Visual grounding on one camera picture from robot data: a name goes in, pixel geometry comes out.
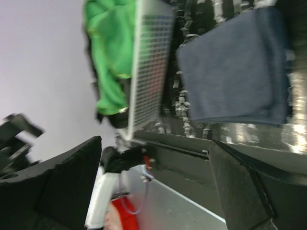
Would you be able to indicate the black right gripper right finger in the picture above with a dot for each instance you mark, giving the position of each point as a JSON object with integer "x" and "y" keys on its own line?
{"x": 255, "y": 195}

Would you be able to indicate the white plastic basket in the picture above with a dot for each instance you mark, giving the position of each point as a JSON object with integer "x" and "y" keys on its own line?
{"x": 153, "y": 35}

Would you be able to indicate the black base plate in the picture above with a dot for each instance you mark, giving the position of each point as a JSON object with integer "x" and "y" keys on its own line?
{"x": 183, "y": 164}

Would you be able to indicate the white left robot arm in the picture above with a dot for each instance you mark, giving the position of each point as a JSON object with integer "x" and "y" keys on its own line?
{"x": 112, "y": 163}

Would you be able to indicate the folded dark blue towel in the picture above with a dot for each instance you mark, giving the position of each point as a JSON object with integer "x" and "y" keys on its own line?
{"x": 236, "y": 73}

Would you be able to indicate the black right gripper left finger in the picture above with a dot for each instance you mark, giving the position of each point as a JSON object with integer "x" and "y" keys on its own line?
{"x": 52, "y": 195}

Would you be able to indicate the green cloth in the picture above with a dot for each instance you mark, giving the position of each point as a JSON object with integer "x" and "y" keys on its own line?
{"x": 110, "y": 25}

